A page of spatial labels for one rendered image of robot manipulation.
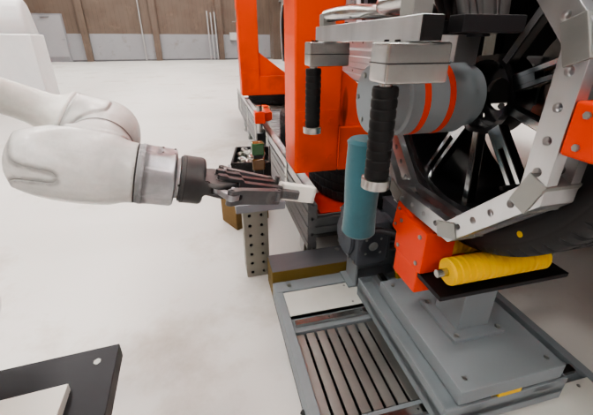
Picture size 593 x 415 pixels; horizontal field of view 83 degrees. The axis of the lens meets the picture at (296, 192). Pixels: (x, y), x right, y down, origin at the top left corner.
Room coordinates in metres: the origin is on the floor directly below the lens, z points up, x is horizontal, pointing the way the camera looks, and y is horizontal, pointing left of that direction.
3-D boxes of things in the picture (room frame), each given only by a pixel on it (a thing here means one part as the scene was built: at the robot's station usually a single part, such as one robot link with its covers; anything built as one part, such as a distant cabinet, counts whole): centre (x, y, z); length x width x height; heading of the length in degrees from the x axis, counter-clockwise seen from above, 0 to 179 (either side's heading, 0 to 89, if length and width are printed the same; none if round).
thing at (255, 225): (1.25, 0.18, 0.21); 0.10 x 0.10 x 0.42; 14
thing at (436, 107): (0.67, -0.24, 0.85); 0.21 x 0.14 x 0.14; 104
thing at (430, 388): (0.78, -0.46, 0.13); 0.50 x 0.36 x 0.10; 14
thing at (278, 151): (2.43, 0.21, 0.28); 2.47 x 0.09 x 0.22; 14
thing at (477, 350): (0.73, -0.47, 0.32); 0.40 x 0.30 x 0.28; 14
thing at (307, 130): (0.80, -0.04, 0.83); 0.04 x 0.04 x 0.16
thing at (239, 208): (1.22, 0.17, 0.44); 0.43 x 0.17 x 0.03; 14
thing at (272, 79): (3.16, 0.08, 0.69); 0.52 x 0.17 x 0.35; 104
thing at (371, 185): (0.47, -0.12, 0.83); 0.04 x 0.04 x 0.16
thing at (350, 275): (1.08, -0.37, 0.26); 0.42 x 0.18 x 0.35; 104
